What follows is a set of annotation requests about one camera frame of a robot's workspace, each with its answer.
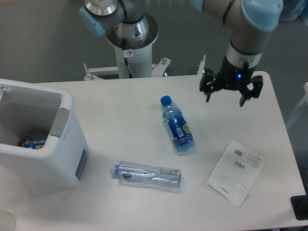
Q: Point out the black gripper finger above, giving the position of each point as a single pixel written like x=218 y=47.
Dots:
x=209 y=83
x=247 y=94

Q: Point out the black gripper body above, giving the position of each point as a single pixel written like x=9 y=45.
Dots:
x=231 y=77

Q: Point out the white plastic package bag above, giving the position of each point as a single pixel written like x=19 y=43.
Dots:
x=236 y=172

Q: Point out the white trash can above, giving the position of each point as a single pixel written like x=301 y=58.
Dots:
x=26 y=107

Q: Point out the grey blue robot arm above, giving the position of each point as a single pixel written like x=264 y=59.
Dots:
x=247 y=42

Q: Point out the blue labelled plastic bottle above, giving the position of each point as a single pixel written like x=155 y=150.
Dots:
x=176 y=125

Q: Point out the blue plastic bag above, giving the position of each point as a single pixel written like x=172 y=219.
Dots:
x=291 y=10

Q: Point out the clear crushed plastic bottle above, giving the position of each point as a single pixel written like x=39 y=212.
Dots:
x=146 y=176

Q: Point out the black device at table edge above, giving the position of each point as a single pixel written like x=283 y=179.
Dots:
x=300 y=206

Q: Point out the blue packaging inside bin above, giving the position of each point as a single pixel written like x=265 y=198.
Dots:
x=33 y=140

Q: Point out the white frame at right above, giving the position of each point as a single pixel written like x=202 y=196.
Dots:
x=298 y=110

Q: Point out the white pedestal base frame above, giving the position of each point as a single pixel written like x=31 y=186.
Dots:
x=158 y=70

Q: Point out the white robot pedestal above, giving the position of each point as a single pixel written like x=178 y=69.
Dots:
x=132 y=44

